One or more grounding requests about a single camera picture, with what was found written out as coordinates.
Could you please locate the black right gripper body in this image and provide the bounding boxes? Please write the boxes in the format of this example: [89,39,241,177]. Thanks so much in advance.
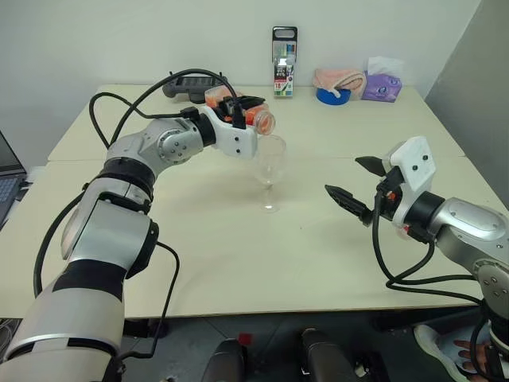
[359,166,403,224]

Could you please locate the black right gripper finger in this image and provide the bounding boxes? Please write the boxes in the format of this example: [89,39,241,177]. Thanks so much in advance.
[324,183,367,216]
[354,155,385,177]

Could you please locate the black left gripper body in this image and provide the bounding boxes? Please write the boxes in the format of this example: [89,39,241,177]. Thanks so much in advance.
[220,95,245,121]

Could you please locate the orange bottle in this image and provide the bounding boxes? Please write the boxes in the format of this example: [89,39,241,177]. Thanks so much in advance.
[204,88,278,137]

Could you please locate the clear wine glass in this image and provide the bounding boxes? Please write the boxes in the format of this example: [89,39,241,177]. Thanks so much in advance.
[250,134,289,214]

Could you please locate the person's bare hand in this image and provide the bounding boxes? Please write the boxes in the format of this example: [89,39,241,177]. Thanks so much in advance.
[454,340,490,362]

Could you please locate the marker pen pack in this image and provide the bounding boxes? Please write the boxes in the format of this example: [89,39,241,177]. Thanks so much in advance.
[271,25,299,100]

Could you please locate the dark grey remote controller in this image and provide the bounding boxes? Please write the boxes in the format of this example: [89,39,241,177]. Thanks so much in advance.
[161,71,236,104]

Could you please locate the blue tape roll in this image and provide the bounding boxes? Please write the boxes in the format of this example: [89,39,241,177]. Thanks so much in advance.
[315,86,352,107]

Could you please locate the purple tissue pack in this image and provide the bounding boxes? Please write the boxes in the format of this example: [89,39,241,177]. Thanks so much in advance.
[360,56,404,103]

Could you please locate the pink cloth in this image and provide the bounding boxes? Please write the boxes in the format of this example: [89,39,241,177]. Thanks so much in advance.
[312,68,369,97]

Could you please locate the person's light blue garment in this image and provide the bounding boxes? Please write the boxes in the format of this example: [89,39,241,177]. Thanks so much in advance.
[413,323,488,382]

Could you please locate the dark rounded shape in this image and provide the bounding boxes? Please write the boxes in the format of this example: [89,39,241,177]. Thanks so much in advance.
[299,328,359,382]
[204,337,248,382]

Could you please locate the dark laptop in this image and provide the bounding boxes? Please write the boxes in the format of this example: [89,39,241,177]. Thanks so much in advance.
[0,129,31,232]

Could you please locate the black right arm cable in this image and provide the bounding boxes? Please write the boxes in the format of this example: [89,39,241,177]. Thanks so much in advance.
[371,186,492,382]

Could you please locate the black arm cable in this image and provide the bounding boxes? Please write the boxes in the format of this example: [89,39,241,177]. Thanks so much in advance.
[33,68,247,359]
[371,186,492,382]

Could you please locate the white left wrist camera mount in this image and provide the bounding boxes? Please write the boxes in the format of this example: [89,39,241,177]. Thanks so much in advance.
[204,105,260,161]

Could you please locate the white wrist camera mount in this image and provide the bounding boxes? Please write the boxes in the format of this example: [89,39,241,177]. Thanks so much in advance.
[204,105,260,161]
[388,135,437,240]

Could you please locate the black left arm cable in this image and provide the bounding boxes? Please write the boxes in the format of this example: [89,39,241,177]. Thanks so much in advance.
[33,68,247,359]

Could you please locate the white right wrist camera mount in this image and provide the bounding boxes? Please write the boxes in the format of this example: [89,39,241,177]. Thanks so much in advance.
[388,135,437,240]

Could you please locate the white floor cables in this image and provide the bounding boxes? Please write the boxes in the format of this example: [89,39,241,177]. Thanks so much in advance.
[0,317,21,348]

